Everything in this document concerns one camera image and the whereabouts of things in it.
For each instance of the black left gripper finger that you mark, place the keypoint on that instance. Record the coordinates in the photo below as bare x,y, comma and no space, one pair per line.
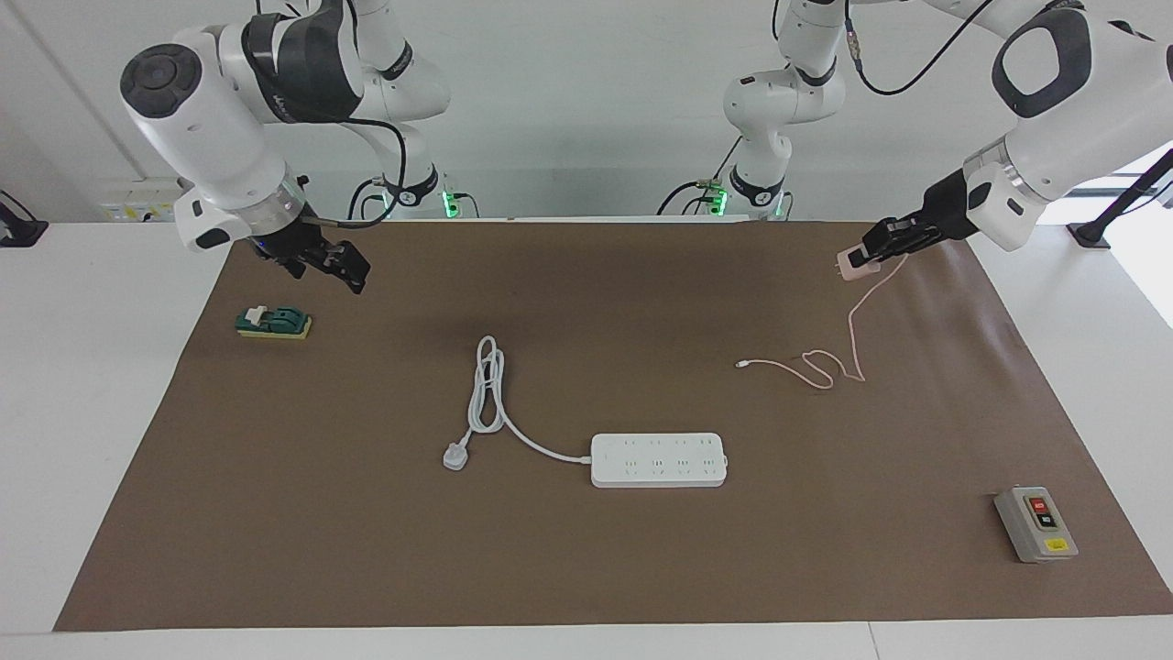
898,231
907,249

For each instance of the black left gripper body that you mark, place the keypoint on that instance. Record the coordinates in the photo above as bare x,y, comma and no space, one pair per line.
953,206

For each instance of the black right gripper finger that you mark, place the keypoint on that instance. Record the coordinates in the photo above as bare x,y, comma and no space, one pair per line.
293,268
348,261

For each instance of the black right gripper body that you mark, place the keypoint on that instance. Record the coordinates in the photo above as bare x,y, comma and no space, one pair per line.
293,246

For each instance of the pink charger adapter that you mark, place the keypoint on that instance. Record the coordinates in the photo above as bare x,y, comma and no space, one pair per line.
857,270

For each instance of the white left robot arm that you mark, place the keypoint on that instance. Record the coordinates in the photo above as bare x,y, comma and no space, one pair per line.
1063,137

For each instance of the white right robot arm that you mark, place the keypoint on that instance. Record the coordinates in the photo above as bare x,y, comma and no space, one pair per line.
202,119

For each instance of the white power strip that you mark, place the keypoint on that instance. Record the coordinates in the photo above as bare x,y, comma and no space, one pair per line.
660,460

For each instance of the brown table mat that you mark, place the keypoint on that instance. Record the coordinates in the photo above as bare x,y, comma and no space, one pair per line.
367,550

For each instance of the black table clamp mount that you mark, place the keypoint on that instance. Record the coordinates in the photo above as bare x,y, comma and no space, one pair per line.
23,234
1090,234

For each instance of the white wall socket box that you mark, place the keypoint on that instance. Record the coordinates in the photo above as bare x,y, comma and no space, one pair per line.
137,202

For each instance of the grey on-off switch box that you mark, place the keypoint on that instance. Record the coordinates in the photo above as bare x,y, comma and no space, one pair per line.
1035,524

